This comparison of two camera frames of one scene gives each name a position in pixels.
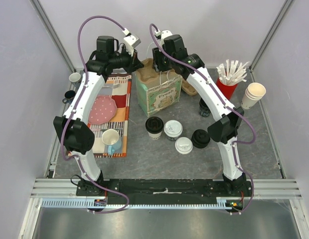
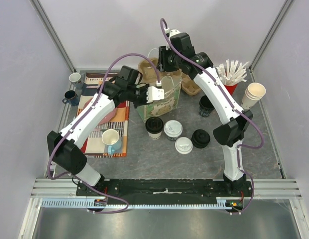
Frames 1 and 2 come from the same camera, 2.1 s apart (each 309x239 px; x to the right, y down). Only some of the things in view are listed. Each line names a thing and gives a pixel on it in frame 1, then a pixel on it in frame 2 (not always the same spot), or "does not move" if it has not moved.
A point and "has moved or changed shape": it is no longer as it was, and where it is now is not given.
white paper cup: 154,136 does not move
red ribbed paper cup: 228,90 does not move
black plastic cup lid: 154,124 does not move
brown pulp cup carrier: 150,77 has moved or changed shape
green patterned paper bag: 156,98 has moved or changed shape
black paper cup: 172,138 does not move
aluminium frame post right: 284,8 does not move
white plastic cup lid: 173,128 does not move
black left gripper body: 131,66 → 139,96
